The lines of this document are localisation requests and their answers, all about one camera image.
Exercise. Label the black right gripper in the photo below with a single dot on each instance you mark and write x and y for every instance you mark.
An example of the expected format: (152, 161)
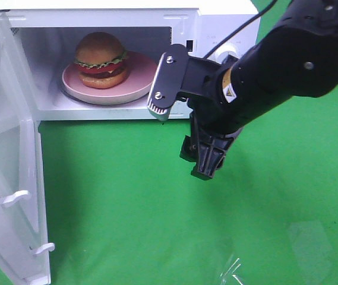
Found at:
(208, 145)

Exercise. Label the pink round plate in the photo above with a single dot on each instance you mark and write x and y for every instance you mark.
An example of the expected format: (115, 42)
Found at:
(138, 83)

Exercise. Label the burger with lettuce and tomato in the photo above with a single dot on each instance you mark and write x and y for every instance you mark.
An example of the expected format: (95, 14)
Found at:
(100, 59)

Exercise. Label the white microwave door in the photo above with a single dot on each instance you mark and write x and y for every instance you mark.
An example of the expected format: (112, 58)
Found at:
(24, 244)

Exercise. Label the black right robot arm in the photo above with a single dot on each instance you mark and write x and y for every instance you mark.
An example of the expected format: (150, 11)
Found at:
(298, 57)

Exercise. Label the green table mat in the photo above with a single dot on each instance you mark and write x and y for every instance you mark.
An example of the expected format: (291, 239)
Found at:
(122, 207)

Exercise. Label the upper white microwave knob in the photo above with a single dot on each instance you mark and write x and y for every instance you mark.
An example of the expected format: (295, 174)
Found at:
(224, 51)

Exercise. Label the white microwave oven body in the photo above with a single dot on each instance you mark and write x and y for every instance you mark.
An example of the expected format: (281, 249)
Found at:
(38, 39)

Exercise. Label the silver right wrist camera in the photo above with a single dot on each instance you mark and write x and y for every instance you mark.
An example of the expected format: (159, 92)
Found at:
(161, 96)

